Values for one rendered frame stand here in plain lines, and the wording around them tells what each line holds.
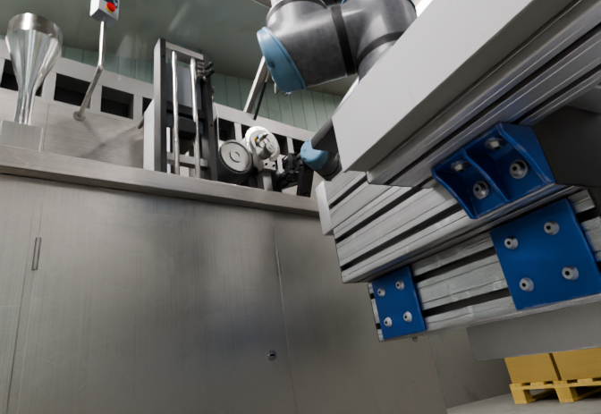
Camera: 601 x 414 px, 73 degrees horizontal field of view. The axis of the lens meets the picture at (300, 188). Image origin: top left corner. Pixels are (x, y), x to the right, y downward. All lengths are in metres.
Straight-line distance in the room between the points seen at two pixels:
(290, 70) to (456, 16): 0.40
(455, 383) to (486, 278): 3.82
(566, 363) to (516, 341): 3.18
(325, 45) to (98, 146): 1.10
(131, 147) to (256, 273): 0.87
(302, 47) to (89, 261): 0.52
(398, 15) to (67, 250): 0.67
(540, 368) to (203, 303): 3.28
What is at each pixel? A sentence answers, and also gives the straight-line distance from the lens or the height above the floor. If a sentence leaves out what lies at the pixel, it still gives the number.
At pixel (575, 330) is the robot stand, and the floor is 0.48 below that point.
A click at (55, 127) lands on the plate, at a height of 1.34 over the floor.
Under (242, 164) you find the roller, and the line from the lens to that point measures 1.41.
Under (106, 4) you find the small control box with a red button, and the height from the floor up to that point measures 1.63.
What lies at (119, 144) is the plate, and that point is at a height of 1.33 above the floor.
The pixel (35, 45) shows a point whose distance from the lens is 1.44.
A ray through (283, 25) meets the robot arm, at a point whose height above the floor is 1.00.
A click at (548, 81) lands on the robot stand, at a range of 0.36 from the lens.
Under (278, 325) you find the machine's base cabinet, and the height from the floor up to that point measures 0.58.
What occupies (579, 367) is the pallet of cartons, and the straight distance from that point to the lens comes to 3.76.
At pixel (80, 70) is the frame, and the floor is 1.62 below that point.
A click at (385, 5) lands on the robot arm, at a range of 0.70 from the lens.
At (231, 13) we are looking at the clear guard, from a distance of 1.95.
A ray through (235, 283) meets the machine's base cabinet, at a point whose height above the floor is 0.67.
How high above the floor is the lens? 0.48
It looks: 24 degrees up
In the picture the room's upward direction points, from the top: 9 degrees counter-clockwise
